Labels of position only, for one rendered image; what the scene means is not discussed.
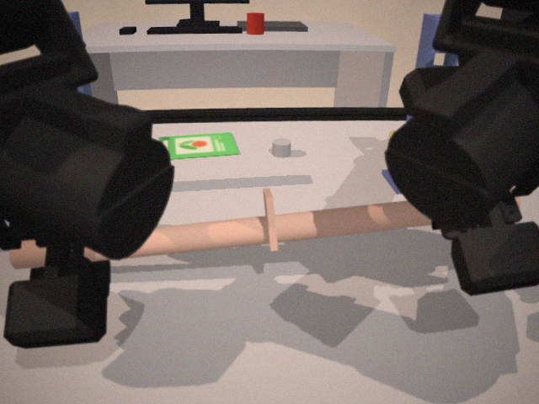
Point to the long tan rail with center flange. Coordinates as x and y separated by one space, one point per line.
268 229

